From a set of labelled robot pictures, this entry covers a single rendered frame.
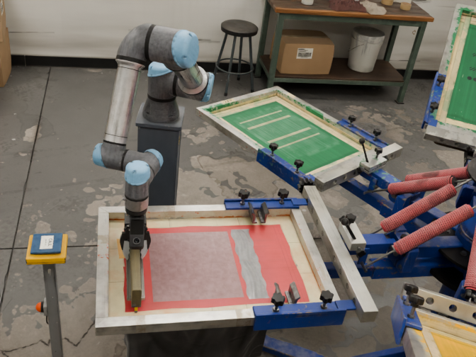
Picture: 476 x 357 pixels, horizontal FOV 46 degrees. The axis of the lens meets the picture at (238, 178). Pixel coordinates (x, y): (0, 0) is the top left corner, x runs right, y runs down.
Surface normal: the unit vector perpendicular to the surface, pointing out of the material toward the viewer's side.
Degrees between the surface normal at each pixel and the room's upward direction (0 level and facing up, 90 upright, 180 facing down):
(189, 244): 0
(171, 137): 90
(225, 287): 0
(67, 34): 90
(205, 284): 0
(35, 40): 90
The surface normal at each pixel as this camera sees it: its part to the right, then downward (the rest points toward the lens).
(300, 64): 0.21, 0.57
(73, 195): 0.11, -0.82
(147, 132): 0.00, 0.56
